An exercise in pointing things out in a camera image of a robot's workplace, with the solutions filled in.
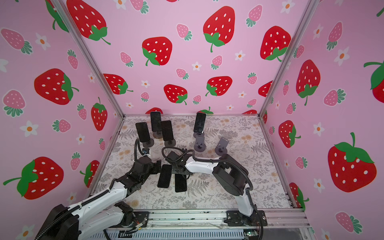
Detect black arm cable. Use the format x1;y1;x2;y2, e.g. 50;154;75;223
34;137;151;240
161;146;265;240

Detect grey round phone stand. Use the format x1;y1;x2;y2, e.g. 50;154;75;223
142;138;155;149

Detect grey stand right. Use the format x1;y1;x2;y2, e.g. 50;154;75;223
215;137;229;156

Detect aluminium corner post right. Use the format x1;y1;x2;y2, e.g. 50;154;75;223
258;0;322;118

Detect green edged black phone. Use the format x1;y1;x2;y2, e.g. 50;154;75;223
194;112;207;134

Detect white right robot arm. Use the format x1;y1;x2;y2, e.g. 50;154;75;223
162;147;268;228

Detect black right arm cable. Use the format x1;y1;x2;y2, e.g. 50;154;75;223
161;146;265;240

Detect silver edged black phone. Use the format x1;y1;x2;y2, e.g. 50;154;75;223
175;174;187;193

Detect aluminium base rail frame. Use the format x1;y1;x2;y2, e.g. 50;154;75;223
59;208;313;240

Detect aluminium corner post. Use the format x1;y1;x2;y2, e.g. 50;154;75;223
258;0;322;118
53;0;126;119

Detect aluminium corner post left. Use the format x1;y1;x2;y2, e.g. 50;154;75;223
53;0;126;119

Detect purple edged black phone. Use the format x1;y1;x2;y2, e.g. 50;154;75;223
157;165;173;189

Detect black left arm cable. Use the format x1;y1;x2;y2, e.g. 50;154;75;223
34;137;151;240

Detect grey stand far centre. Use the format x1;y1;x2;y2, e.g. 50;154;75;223
193;133;205;139

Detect wooden base phone stand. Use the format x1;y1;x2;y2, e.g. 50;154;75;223
153;131;163;139

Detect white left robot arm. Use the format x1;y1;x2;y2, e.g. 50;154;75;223
36;156;162;240

